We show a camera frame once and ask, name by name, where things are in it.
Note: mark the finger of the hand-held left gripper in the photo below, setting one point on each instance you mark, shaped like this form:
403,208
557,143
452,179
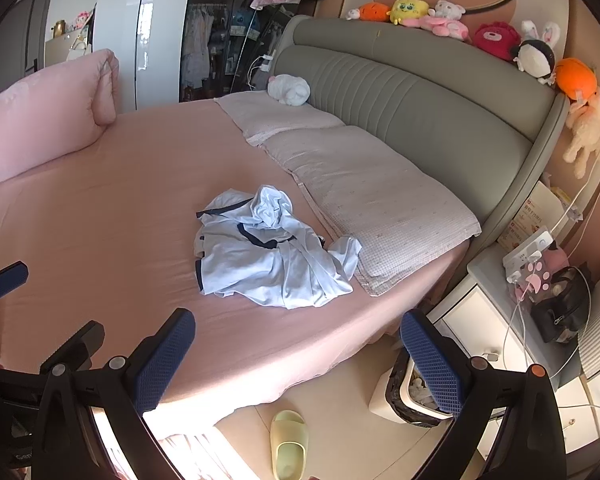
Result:
77,345
7,280

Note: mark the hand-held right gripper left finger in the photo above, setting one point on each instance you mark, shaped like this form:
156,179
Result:
165,360

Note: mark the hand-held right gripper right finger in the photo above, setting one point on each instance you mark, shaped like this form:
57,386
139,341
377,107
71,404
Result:
430,365

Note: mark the white shirt with navy trim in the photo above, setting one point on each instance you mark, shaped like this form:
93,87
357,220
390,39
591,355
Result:
275,270

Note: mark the trash bin with black liner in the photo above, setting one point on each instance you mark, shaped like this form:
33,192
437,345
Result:
400,400

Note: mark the white nightstand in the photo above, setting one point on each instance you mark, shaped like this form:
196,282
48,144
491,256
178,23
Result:
480,320

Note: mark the pink paw print holder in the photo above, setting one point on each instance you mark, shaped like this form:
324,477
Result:
535,280

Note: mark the black handbag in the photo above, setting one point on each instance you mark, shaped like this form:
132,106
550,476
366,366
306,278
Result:
565,310

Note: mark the green slipper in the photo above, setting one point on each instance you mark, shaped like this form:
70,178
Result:
287,445

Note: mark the white power strip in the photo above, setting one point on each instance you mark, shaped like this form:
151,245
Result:
527,250

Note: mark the pink sheet bed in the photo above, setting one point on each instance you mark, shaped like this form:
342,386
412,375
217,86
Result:
130,185

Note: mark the pink pillow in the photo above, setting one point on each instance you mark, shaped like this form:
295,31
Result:
40,115

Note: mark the beige cardboard box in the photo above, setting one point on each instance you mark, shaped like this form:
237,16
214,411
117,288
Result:
530,215

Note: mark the white toy rack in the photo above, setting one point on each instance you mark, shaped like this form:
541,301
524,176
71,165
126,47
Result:
70,47

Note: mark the grey door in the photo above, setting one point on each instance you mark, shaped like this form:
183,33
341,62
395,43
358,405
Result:
20,35

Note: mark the gold ornament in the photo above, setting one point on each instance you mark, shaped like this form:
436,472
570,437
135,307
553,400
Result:
59,27

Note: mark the grey padded headboard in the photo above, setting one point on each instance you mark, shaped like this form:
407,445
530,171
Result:
430,100

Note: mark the white glossy wardrobe panel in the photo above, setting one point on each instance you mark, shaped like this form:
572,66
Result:
125,35

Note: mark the cream bunny plush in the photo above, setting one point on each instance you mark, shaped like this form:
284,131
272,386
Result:
587,130

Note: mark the white plush toy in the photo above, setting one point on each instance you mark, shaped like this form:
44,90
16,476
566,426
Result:
287,90

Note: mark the large orange plush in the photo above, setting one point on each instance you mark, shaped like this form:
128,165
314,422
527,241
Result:
575,77

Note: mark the glass door wardrobe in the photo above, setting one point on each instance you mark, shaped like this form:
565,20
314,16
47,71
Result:
220,35

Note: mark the black white bunny-ear plush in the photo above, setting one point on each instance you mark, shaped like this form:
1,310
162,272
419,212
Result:
535,55

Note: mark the red bear plush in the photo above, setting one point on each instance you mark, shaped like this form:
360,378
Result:
497,40

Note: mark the pink white bunny plush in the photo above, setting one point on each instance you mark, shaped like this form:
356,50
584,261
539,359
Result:
447,22

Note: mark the yellow sponge plush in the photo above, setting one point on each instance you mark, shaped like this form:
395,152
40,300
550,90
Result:
409,11

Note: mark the small orange plush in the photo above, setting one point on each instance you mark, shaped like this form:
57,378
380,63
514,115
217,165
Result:
375,11

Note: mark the small white plush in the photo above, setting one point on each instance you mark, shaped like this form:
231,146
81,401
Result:
354,14

